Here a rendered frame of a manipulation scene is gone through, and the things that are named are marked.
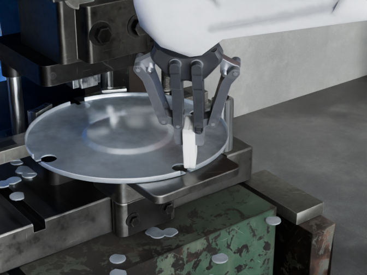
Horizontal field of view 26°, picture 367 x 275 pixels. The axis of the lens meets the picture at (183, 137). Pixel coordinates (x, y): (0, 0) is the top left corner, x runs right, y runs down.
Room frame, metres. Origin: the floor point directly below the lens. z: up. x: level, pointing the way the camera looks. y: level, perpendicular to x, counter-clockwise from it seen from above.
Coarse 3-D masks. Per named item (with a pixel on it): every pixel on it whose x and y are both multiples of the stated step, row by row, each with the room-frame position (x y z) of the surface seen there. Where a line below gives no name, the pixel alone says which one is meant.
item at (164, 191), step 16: (224, 160) 0.95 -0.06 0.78; (176, 176) 0.91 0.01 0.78; (192, 176) 0.91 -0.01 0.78; (208, 176) 0.91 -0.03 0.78; (224, 176) 0.92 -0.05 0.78; (112, 192) 0.97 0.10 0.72; (128, 192) 0.97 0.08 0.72; (144, 192) 0.87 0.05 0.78; (160, 192) 0.87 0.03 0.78; (176, 192) 0.87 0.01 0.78; (192, 192) 0.88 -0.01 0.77; (128, 208) 0.97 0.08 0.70; (144, 208) 0.98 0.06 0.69; (160, 208) 1.00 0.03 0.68; (128, 224) 0.96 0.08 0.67; (144, 224) 0.98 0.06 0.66
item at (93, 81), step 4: (92, 76) 1.12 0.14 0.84; (96, 76) 1.12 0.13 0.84; (76, 80) 1.11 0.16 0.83; (80, 80) 1.11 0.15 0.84; (84, 80) 1.11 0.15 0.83; (88, 80) 1.11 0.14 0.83; (92, 80) 1.12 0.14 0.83; (96, 80) 1.12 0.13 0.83; (68, 84) 1.12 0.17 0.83; (72, 84) 1.11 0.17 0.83; (76, 84) 1.11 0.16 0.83; (80, 84) 1.11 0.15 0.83; (84, 84) 1.11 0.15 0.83; (88, 84) 1.11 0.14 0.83; (92, 84) 1.11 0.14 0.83; (96, 84) 1.12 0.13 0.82
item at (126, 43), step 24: (24, 0) 1.10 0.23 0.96; (72, 0) 1.02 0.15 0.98; (96, 0) 1.04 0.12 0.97; (120, 0) 1.04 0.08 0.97; (24, 24) 1.11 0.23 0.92; (48, 24) 1.05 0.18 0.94; (72, 24) 1.03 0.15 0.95; (96, 24) 1.02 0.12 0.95; (120, 24) 1.04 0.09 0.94; (48, 48) 1.05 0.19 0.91; (72, 48) 1.03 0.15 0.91; (96, 48) 1.02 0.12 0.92; (120, 48) 1.04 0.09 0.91; (144, 48) 1.06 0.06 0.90
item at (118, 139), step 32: (96, 96) 1.16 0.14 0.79; (128, 96) 1.17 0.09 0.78; (32, 128) 1.05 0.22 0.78; (64, 128) 1.05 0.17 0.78; (96, 128) 1.04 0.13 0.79; (128, 128) 1.04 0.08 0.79; (160, 128) 1.04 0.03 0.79; (224, 128) 1.05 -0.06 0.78; (64, 160) 0.95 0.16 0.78; (96, 160) 0.95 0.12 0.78; (128, 160) 0.95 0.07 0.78; (160, 160) 0.95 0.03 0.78
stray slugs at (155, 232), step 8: (16, 160) 1.09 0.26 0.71; (24, 168) 1.07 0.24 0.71; (24, 176) 1.04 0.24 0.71; (32, 176) 1.04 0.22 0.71; (0, 184) 1.02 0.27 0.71; (8, 184) 1.02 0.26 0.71; (16, 192) 0.99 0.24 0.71; (16, 200) 0.97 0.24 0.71; (272, 224) 1.00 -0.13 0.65; (152, 232) 0.98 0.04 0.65; (160, 232) 0.98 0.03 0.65; (168, 232) 0.98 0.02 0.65; (176, 232) 0.98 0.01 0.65; (112, 256) 0.92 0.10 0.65; (120, 256) 0.92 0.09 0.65; (216, 256) 0.92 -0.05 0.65; (224, 256) 0.92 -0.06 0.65; (112, 272) 0.88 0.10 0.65; (120, 272) 0.88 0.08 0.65
